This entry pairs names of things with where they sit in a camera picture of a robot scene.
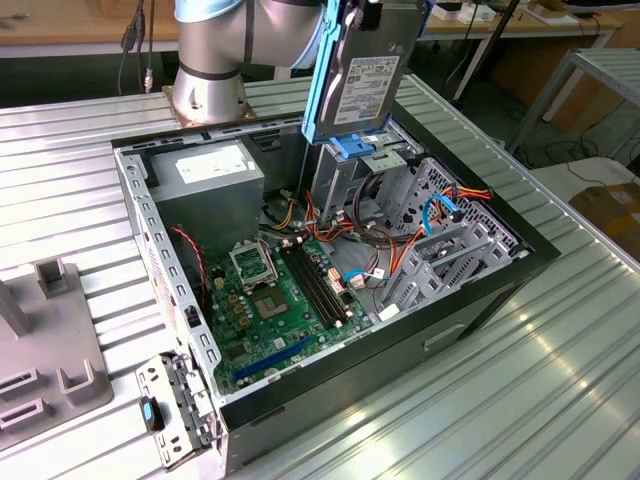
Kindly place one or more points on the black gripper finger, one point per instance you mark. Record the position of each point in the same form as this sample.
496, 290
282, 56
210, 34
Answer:
374, 14

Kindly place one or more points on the hard disk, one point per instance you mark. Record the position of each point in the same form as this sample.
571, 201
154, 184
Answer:
370, 85

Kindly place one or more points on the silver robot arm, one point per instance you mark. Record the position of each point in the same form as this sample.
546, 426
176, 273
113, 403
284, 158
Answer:
210, 50

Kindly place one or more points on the grey metal disk bay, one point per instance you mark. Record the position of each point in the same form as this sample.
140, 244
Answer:
425, 285

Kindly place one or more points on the blue plastic drive clip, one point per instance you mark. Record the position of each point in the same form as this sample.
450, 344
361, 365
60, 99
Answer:
352, 147

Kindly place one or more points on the large brown carton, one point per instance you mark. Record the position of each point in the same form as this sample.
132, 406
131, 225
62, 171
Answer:
525, 70

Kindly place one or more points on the grey metal drive cage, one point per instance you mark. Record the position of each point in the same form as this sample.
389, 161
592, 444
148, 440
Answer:
330, 185

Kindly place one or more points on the grey power supply unit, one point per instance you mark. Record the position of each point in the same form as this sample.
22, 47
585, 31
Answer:
210, 200

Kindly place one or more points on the black RAM slot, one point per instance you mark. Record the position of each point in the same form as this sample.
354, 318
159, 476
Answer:
307, 289
323, 281
318, 283
312, 286

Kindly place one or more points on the long wooden desk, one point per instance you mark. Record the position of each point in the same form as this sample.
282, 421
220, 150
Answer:
75, 25

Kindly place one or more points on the white connector plug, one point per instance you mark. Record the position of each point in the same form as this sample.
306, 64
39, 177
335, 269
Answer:
388, 314

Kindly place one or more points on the CPU socket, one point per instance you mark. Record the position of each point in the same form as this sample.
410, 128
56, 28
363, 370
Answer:
270, 304

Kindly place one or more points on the small cardboard box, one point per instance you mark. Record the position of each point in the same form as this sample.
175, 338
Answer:
615, 210

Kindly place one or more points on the green motherboard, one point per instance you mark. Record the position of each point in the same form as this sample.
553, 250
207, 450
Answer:
280, 325

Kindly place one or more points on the black case latch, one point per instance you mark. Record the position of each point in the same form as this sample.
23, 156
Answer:
191, 317

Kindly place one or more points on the blue expansion slot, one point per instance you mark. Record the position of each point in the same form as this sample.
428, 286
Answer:
272, 357

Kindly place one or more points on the black open PC case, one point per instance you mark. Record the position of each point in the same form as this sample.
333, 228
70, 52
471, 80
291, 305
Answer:
350, 380

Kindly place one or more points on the grey parts rack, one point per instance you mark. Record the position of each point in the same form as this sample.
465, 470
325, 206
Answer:
50, 340

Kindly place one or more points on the black clip with blue label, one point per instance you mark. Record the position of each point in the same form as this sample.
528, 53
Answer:
147, 414

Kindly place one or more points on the grey slot bracket cover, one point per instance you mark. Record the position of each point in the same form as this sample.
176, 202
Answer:
185, 400

